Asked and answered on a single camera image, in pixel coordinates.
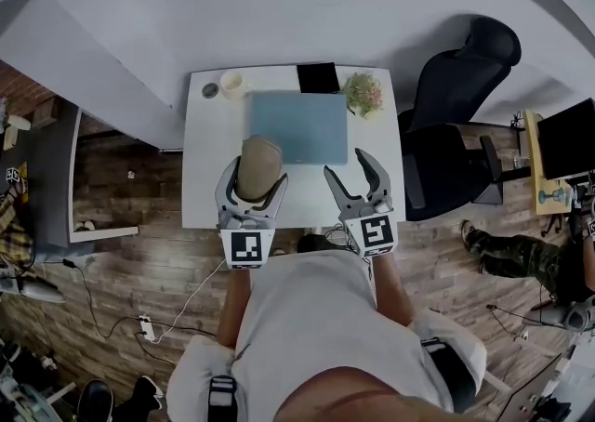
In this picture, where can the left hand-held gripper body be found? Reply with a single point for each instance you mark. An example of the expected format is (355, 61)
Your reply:
(246, 250)

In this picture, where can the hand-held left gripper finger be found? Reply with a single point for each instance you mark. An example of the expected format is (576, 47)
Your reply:
(223, 190)
(277, 199)

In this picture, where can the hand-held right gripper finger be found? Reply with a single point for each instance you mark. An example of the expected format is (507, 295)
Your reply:
(377, 178)
(338, 190)

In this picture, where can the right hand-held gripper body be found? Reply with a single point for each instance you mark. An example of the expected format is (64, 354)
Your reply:
(374, 232)

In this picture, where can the tan rounded item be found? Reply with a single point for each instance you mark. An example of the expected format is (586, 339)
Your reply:
(258, 164)

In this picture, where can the person's left forearm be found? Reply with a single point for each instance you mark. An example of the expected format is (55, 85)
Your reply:
(234, 308)

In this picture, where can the person's right forearm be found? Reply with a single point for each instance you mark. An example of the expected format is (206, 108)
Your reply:
(392, 290)

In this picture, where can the white table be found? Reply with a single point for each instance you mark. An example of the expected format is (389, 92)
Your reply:
(207, 164)

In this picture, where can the person's dark shoe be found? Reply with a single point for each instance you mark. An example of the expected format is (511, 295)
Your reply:
(310, 242)

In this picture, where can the black office chair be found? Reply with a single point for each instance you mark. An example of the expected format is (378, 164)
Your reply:
(437, 150)

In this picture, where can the blue rectangular mat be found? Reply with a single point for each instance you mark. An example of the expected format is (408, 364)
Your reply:
(302, 127)

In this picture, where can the potted flower plant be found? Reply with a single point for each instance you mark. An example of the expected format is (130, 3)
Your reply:
(365, 94)

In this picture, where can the person's white shirt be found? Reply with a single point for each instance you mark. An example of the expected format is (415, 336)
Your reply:
(311, 313)

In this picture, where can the small grey round dish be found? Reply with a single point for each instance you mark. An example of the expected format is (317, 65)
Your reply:
(210, 90)

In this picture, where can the cream mug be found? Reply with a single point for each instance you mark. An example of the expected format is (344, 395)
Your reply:
(231, 84)

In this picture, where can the white power strip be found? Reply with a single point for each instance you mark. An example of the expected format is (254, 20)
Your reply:
(147, 327)

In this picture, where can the wooden side desk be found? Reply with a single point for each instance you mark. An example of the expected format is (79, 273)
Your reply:
(539, 178)

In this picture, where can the grey white-framed cabinet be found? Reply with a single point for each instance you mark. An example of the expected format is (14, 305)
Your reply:
(53, 169)

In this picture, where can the black shoe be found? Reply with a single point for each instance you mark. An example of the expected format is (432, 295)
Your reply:
(148, 394)
(95, 399)

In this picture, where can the cardboard box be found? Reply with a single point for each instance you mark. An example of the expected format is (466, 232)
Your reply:
(45, 114)

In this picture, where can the black monitor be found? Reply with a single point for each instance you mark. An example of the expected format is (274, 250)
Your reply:
(567, 139)

